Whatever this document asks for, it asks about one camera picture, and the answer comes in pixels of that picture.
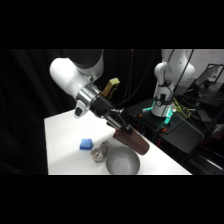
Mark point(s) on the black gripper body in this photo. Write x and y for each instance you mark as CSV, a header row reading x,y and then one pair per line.
x,y
106,111

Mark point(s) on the grey plush toy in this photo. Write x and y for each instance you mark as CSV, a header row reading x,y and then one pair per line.
x,y
100,151

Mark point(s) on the whiteboard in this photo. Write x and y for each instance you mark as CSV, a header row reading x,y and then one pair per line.
x,y
208,58

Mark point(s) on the brown cup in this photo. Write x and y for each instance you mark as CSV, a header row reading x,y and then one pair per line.
x,y
135,141

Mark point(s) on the yellow-green sponge block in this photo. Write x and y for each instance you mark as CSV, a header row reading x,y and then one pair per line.
x,y
111,86

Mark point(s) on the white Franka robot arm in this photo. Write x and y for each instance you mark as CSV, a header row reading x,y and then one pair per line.
x,y
71,78

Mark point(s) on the black robot stand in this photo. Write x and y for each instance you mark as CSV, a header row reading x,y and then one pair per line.
x,y
173,131

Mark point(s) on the blue sponge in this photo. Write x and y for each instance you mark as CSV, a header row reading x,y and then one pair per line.
x,y
86,144

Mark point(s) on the grey bowl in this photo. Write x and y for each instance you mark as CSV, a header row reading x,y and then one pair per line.
x,y
122,163

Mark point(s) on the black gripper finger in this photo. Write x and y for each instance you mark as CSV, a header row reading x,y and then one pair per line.
x,y
122,128
129,130

